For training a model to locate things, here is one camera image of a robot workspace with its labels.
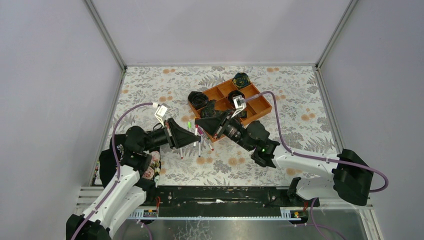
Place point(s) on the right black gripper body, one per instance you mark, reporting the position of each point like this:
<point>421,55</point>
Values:
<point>224,124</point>

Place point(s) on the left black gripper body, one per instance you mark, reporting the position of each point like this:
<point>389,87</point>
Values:
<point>169,133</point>

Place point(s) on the white pen green tip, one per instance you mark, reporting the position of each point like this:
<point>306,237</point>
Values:
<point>181,153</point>

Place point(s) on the white pen blue tip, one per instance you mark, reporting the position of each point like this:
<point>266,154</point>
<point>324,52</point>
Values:
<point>199,147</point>

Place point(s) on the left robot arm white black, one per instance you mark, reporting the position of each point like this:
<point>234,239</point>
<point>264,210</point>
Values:
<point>127,189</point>

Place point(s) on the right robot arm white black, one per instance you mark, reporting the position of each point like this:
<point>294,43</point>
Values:
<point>344,175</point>

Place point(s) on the unrolled dark patterned tie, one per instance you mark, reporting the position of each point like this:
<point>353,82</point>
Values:
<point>215,108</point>

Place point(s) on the rolled dark tie left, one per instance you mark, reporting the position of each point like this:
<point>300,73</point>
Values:
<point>197,99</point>

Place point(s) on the rolled dark tie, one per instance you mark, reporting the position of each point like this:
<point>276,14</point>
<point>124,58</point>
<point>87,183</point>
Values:
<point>197,99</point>
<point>233,94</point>
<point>241,80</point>

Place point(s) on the orange compartment tray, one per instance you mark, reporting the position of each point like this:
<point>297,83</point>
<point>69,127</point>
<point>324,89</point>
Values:
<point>256,108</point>

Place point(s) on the rolled dark tie centre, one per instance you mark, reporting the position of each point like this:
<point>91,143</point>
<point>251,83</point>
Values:
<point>233,94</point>

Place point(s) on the black floral cloth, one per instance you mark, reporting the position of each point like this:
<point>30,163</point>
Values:
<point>108,166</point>

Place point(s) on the floral table cloth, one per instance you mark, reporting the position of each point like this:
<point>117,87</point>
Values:
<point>298,116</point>

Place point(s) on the rolled dark tie top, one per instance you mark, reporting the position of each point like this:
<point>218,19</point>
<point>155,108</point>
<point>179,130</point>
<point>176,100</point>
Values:
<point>241,80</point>

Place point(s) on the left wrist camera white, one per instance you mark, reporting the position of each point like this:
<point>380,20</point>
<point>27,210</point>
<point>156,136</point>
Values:
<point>160,111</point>

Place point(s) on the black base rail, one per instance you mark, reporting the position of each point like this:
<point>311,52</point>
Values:
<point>227,202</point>

